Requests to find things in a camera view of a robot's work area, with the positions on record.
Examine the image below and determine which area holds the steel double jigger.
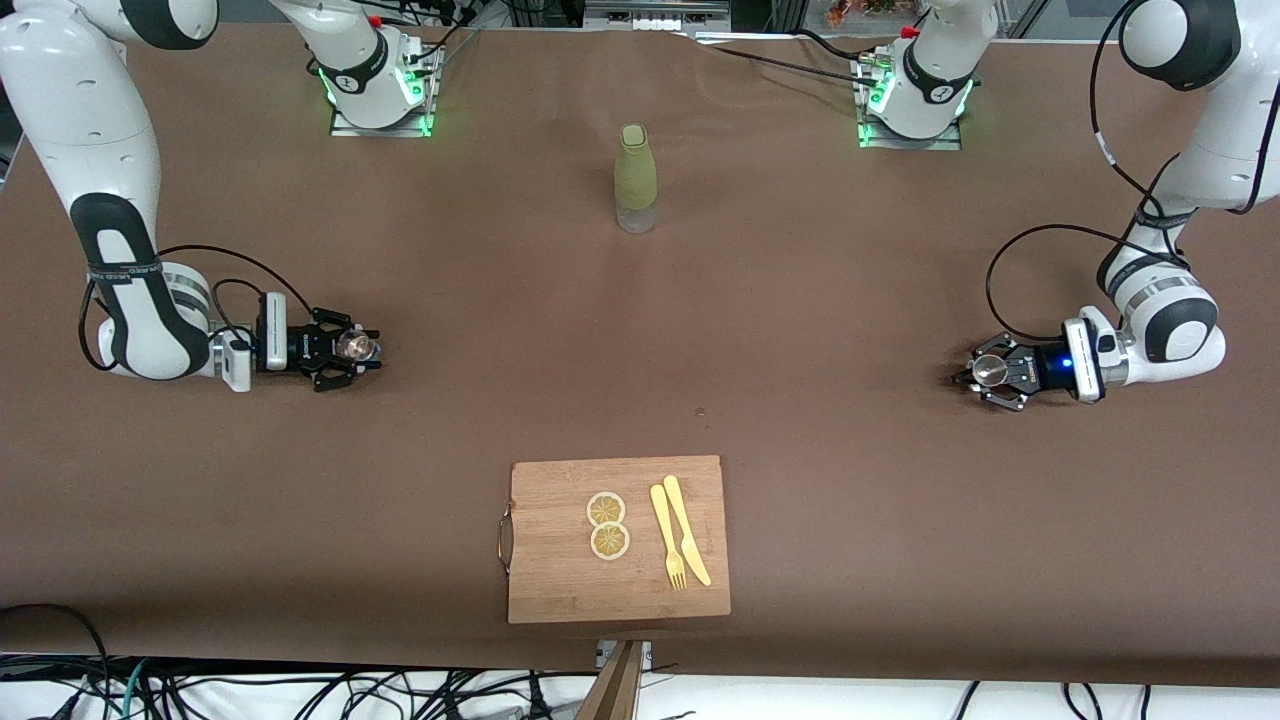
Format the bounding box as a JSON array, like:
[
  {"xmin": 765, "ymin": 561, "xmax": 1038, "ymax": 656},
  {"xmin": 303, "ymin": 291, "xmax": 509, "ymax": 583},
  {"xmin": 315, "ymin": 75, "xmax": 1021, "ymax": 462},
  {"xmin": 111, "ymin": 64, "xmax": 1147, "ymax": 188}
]
[{"xmin": 955, "ymin": 354, "xmax": 1011, "ymax": 391}]

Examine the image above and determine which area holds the brown table cover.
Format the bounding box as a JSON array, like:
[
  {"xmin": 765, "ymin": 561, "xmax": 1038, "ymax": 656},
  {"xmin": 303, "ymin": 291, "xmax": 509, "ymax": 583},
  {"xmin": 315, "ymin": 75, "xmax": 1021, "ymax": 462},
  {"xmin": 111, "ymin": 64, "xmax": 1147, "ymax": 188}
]
[{"xmin": 0, "ymin": 18, "xmax": 1280, "ymax": 691}]

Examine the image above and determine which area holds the wooden cutting board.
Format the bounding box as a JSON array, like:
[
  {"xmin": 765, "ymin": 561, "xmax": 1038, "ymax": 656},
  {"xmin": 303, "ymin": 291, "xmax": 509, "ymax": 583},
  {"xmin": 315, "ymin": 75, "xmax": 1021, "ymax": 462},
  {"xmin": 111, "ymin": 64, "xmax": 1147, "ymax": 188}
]
[{"xmin": 497, "ymin": 455, "xmax": 732, "ymax": 625}]

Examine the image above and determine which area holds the green sleeved glass bottle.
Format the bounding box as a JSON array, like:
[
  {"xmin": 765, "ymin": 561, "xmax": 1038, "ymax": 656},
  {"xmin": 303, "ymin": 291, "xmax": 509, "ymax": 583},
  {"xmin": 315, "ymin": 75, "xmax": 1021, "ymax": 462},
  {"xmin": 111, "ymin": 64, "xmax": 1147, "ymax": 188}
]
[{"xmin": 614, "ymin": 124, "xmax": 660, "ymax": 235}]

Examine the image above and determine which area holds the yellow plastic knife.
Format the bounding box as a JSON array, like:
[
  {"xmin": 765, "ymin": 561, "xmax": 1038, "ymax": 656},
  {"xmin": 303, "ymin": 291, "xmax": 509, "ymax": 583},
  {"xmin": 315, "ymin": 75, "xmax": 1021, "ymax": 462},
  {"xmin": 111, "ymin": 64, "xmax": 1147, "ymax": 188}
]
[{"xmin": 663, "ymin": 475, "xmax": 713, "ymax": 587}]

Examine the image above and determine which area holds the yellow plastic fork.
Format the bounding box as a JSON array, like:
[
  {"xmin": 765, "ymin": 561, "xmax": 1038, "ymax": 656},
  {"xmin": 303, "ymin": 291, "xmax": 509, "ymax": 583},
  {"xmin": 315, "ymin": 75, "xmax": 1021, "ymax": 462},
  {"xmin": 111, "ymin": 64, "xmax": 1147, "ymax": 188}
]
[{"xmin": 650, "ymin": 484, "xmax": 688, "ymax": 592}]

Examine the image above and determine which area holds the grey metal strip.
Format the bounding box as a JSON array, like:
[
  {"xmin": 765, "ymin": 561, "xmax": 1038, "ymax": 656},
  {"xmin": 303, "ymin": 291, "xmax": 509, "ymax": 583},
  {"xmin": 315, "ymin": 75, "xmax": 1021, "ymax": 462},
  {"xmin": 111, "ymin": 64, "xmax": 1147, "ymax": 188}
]
[{"xmin": 585, "ymin": 0, "xmax": 731, "ymax": 33}]

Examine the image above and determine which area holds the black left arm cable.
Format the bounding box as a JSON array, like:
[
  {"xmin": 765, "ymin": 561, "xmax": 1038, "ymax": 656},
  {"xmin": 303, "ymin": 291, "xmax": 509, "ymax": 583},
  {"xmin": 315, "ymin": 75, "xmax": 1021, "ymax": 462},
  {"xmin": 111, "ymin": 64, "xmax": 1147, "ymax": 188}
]
[{"xmin": 985, "ymin": 0, "xmax": 1280, "ymax": 344}]

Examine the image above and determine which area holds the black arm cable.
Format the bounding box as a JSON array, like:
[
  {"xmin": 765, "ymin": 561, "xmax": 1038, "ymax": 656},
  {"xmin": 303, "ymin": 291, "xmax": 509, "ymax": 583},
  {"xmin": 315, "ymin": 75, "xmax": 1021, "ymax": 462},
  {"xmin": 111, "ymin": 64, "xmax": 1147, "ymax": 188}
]
[
  {"xmin": 78, "ymin": 244, "xmax": 317, "ymax": 373},
  {"xmin": 985, "ymin": 0, "xmax": 1280, "ymax": 344}
]

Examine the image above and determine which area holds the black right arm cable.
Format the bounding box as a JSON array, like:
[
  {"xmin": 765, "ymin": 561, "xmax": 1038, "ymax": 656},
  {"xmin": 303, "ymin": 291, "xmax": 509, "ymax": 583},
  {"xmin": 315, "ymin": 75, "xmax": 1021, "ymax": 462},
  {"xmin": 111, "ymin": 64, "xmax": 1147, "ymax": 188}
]
[{"xmin": 78, "ymin": 244, "xmax": 317, "ymax": 373}]

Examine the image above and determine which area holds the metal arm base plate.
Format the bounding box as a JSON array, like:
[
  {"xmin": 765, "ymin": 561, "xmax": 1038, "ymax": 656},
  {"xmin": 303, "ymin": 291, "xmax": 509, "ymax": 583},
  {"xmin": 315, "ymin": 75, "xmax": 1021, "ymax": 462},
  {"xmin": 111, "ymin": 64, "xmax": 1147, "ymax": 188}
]
[
  {"xmin": 858, "ymin": 55, "xmax": 963, "ymax": 151},
  {"xmin": 330, "ymin": 45, "xmax": 438, "ymax": 138}
]

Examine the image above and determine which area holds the black base power cable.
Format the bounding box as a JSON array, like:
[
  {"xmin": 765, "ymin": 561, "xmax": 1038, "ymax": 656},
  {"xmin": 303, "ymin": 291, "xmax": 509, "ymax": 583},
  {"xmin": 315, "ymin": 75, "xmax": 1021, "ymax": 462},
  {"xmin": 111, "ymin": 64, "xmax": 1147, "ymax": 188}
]
[{"xmin": 690, "ymin": 28, "xmax": 886, "ymax": 89}]

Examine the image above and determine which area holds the thick black cable loop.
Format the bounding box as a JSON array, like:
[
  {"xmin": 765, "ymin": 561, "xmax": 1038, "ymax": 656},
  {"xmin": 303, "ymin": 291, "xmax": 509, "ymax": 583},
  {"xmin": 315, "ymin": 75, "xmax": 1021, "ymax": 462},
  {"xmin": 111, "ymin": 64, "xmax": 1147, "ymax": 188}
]
[{"xmin": 0, "ymin": 603, "xmax": 113, "ymax": 720}]

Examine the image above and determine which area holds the teal cable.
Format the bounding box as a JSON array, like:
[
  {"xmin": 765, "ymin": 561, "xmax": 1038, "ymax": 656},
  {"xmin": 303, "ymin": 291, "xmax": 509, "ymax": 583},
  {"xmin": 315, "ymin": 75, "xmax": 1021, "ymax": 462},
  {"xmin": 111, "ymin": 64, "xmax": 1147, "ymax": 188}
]
[{"xmin": 120, "ymin": 658, "xmax": 151, "ymax": 720}]

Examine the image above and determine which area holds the wooden post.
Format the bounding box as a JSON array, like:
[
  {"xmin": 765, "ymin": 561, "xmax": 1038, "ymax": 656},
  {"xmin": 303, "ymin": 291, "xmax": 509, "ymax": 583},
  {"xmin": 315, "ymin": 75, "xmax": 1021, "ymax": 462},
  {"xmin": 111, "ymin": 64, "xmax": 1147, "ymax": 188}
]
[{"xmin": 575, "ymin": 642, "xmax": 646, "ymax": 720}]

